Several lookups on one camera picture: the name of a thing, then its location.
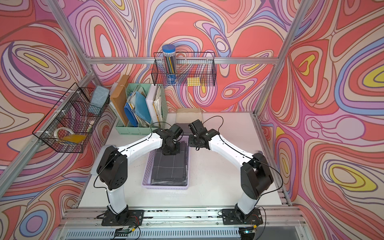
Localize dark grid pillowcase back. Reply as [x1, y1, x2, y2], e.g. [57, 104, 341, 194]
[151, 144, 188, 186]

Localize beige grey pillowcase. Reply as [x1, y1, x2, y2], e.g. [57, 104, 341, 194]
[176, 108, 203, 135]

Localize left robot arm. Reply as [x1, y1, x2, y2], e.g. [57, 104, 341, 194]
[97, 124, 183, 216]

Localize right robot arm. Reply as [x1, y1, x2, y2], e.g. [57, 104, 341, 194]
[189, 120, 274, 218]

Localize yellow pad in basket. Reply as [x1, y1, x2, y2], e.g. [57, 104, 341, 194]
[61, 134, 87, 145]

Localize green file organizer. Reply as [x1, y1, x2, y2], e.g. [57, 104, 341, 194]
[110, 84, 168, 135]

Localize blue folder in organizer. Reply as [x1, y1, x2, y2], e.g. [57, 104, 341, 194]
[124, 102, 139, 127]

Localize white binder in organizer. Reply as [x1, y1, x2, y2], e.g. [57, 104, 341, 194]
[146, 85, 158, 123]

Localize yellow sticky notes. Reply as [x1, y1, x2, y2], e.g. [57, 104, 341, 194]
[187, 77, 202, 87]

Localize brown envelope folder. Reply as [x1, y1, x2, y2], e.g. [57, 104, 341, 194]
[110, 75, 129, 127]

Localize light blue pencil case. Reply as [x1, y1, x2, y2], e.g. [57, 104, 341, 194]
[91, 145, 116, 176]

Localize grey blue sponge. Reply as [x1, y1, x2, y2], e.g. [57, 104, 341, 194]
[88, 86, 110, 115]

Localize blue pencil tube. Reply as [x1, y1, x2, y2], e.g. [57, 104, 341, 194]
[162, 44, 177, 85]

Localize white tape roll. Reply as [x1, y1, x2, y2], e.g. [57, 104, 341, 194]
[54, 127, 75, 140]

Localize black wire basket back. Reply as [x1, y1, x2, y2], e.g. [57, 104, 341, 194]
[151, 51, 217, 87]

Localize black wire basket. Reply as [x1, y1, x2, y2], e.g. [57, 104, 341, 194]
[151, 51, 217, 87]
[33, 83, 110, 153]

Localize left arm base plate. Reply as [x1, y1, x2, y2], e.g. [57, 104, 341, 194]
[102, 209, 144, 227]

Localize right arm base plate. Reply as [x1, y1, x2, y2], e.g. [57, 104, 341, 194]
[219, 208, 264, 226]

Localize black wire basket left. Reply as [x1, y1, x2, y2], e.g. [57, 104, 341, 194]
[33, 83, 110, 153]

